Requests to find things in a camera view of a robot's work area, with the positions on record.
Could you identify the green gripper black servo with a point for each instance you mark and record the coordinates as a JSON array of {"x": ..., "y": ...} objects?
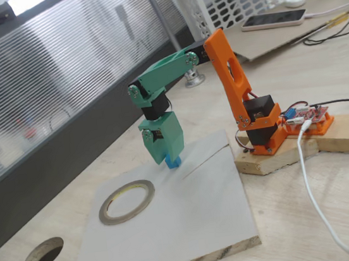
[{"x": 166, "y": 133}]

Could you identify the blue cube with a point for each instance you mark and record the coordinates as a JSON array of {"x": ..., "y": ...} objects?
[{"x": 174, "y": 164}]

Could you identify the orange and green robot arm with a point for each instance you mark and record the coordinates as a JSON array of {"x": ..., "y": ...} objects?
[{"x": 227, "y": 66}]

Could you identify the metal partition foot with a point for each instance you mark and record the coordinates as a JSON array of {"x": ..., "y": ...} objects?
[{"x": 194, "y": 79}]

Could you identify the white laminated particle board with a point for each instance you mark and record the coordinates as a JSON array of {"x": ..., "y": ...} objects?
[{"x": 188, "y": 214}]

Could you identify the pale wooden base block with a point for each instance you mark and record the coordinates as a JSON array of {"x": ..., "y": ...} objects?
[{"x": 279, "y": 157}]

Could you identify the ribbed glass desk partition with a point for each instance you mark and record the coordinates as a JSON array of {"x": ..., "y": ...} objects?
[{"x": 61, "y": 87}]

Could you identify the red circuit board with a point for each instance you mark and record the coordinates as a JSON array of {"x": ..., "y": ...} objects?
[{"x": 309, "y": 114}]

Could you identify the brown cardboard sheet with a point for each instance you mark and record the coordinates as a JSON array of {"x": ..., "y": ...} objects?
[{"x": 271, "y": 40}]

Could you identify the smartphone with pink case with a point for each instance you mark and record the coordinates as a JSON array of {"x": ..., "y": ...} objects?
[{"x": 272, "y": 19}]

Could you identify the white earbuds case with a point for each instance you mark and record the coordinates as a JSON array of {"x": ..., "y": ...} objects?
[{"x": 295, "y": 1}]

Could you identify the orange circuit board mount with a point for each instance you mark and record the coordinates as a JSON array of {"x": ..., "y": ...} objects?
[{"x": 324, "y": 128}]

